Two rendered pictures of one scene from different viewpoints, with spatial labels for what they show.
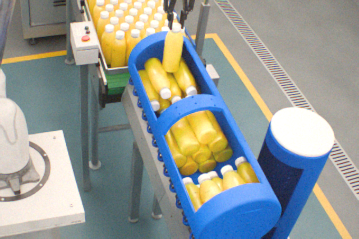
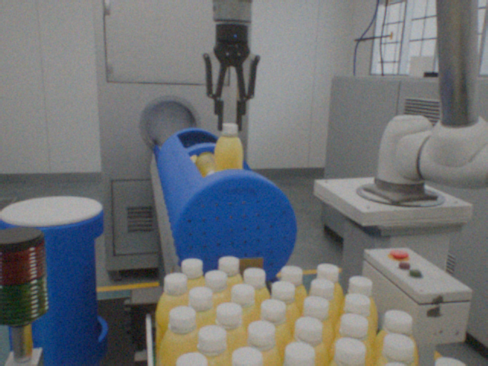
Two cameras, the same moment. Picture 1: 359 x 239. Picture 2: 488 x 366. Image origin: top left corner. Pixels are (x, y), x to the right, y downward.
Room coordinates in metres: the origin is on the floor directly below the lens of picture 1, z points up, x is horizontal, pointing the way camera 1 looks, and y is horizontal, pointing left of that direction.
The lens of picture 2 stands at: (2.66, 0.32, 1.45)
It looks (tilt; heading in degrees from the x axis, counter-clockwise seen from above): 14 degrees down; 191
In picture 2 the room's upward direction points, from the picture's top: 2 degrees clockwise
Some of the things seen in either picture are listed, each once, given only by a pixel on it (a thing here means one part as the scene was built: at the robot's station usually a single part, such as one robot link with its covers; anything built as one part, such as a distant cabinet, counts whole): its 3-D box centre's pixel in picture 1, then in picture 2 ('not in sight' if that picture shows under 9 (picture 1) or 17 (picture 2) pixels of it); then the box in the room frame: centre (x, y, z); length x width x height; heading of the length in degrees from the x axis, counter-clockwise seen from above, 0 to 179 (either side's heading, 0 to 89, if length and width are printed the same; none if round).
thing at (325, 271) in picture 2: (119, 33); (327, 271); (1.81, 0.32, 1.09); 0.04 x 0.04 x 0.02
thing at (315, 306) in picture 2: (129, 18); (316, 306); (1.96, 0.31, 1.09); 0.04 x 0.04 x 0.02
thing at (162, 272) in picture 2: not in sight; (162, 245); (-0.12, -0.77, 0.31); 0.06 x 0.06 x 0.63; 24
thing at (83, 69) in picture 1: (84, 129); not in sight; (1.77, 0.48, 0.50); 0.04 x 0.04 x 1.00; 24
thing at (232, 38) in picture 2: not in sight; (231, 46); (1.58, 0.07, 1.51); 0.08 x 0.07 x 0.09; 114
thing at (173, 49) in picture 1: (173, 48); (228, 168); (1.57, 0.06, 1.22); 0.07 x 0.07 x 0.19
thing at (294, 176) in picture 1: (275, 198); (60, 343); (1.44, -0.50, 0.59); 0.28 x 0.28 x 0.88
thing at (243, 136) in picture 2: not in sight; (240, 185); (0.20, -0.19, 0.85); 0.06 x 0.06 x 1.70; 24
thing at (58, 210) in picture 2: (303, 131); (52, 210); (1.44, -0.50, 1.03); 0.28 x 0.28 x 0.01
